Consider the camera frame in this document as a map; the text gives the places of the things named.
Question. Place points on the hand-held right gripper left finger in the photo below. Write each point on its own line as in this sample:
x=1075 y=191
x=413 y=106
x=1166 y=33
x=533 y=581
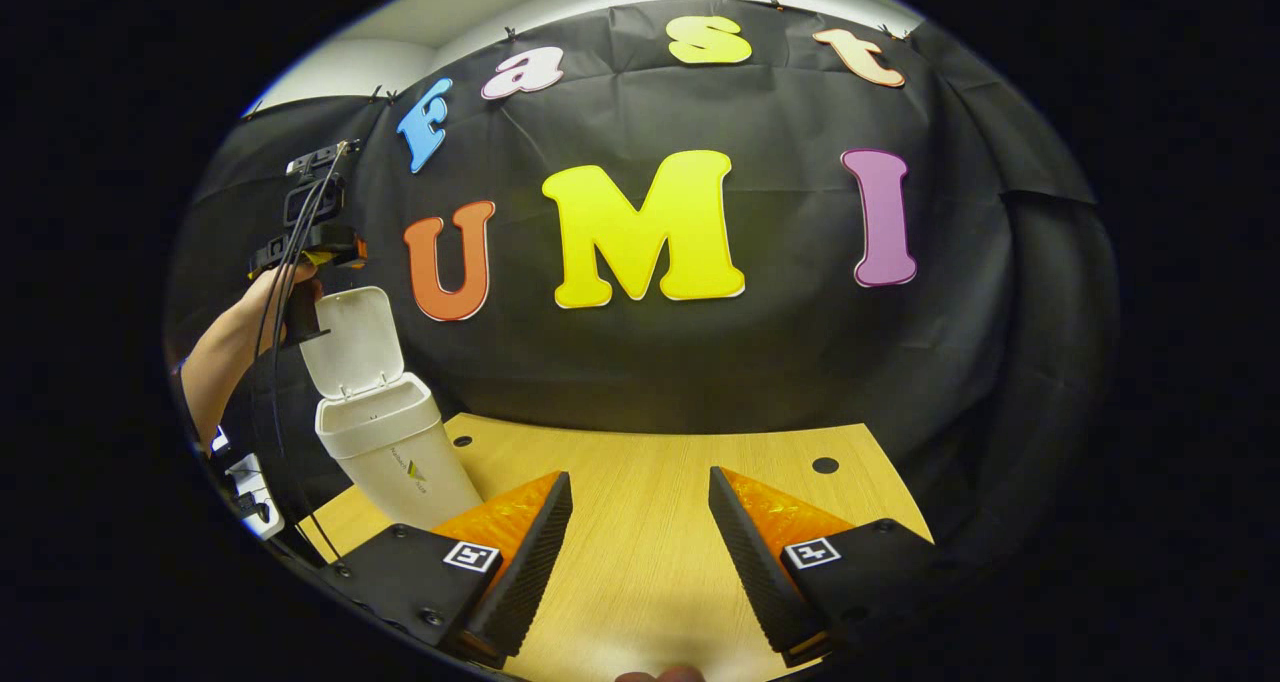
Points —
x=525 y=572

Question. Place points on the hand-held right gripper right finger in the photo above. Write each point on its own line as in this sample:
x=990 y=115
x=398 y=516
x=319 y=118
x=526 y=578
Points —
x=760 y=572

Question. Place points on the white desktop garbage bin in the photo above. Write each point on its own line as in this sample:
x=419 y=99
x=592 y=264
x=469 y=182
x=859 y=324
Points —
x=385 y=442

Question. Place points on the wooden desktop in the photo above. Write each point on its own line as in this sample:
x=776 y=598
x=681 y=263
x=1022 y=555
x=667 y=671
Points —
x=650 y=522

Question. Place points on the black backdrop cloth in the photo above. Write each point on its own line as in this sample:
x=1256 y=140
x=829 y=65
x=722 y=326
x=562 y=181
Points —
x=800 y=362

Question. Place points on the white power strip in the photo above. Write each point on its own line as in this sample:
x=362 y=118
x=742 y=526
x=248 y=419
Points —
x=255 y=492

